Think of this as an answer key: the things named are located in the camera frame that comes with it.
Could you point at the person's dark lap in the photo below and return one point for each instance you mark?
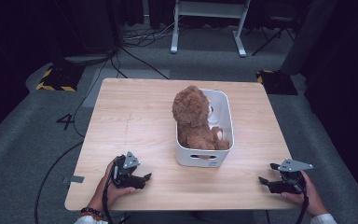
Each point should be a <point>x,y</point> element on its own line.
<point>189,217</point>

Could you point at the grey tape piece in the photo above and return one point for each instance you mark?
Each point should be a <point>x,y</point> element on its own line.
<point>76,179</point>

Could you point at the brown teddy bear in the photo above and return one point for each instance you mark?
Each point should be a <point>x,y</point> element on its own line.
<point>192,118</point>

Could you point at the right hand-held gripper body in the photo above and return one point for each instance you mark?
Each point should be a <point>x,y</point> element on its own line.
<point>289,182</point>

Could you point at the black tripod stand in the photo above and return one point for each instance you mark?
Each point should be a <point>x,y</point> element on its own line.
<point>273,34</point>

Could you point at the grey curtain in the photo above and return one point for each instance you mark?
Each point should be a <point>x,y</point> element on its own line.
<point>310,34</point>

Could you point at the white metal desk frame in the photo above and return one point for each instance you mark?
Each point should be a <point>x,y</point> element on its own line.
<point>209,9</point>

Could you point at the white plastic storage basket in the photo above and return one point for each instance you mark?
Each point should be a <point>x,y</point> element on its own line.
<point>222,155</point>

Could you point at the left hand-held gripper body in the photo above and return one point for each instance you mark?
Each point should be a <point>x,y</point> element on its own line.
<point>125,169</point>

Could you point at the person's right hand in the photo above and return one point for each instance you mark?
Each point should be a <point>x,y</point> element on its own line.
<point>307,199</point>

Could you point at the person's left hand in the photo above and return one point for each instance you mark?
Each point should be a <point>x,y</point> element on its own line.
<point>112,194</point>

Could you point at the black yellow striped base plate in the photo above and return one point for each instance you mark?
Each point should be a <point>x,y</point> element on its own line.
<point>278,82</point>
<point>60,79</point>

